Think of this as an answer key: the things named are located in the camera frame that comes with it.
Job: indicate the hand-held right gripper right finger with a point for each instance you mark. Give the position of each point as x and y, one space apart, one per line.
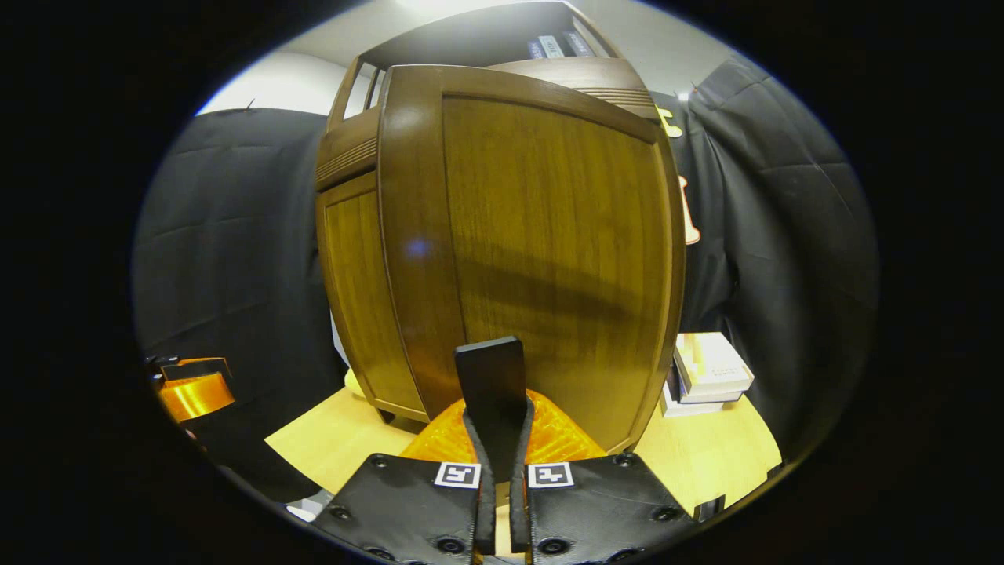
519 510

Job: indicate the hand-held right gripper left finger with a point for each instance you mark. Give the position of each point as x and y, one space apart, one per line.
486 510

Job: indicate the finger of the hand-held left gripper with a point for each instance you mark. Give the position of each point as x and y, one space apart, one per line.
196 396

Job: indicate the wooden double-door shoe cabinet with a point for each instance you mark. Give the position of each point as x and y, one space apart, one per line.
471 35

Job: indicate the pale yellow object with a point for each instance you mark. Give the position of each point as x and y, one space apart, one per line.
354 384

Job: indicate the grey spine book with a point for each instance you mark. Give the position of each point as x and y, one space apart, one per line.
551 45

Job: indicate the black book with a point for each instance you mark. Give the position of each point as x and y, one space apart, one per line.
579 43

